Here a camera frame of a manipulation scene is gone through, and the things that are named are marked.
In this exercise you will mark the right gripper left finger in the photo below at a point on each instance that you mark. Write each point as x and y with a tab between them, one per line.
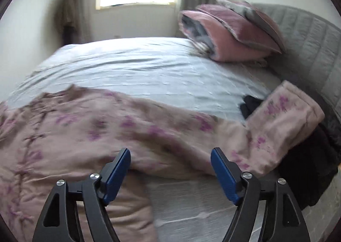
59	219

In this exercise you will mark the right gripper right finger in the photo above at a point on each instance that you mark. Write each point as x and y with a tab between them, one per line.
283	219

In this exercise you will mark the pink floral padded coat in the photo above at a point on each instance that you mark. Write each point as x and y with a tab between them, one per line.
75	132

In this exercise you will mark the black folded jacket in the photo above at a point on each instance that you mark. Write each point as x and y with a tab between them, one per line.
310	166

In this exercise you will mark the grey quilted headboard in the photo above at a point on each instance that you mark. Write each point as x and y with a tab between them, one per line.
312	56

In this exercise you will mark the pink folded quilt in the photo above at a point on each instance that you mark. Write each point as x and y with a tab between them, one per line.
215	40

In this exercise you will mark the pink velvet pillow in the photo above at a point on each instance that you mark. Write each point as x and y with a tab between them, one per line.
242	30

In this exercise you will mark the hanging brown coat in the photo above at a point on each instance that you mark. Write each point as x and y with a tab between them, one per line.
67	22

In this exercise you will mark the left grey curtain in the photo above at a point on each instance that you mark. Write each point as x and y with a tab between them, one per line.
82	17

